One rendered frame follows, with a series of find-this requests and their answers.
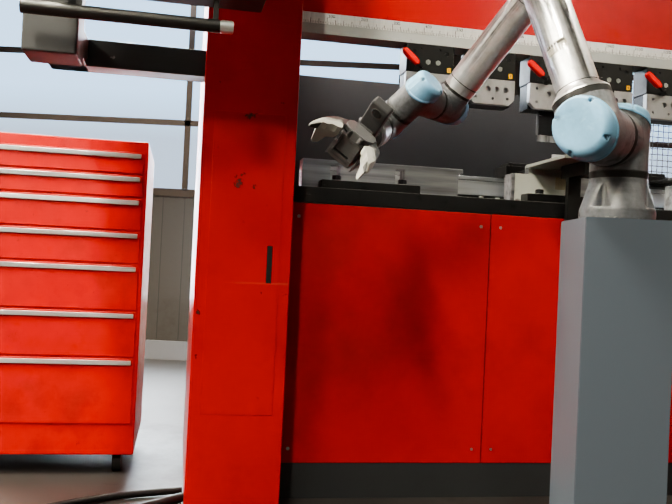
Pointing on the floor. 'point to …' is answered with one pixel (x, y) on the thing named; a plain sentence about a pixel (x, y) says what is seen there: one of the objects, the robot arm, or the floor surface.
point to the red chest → (73, 293)
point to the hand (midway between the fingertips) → (338, 145)
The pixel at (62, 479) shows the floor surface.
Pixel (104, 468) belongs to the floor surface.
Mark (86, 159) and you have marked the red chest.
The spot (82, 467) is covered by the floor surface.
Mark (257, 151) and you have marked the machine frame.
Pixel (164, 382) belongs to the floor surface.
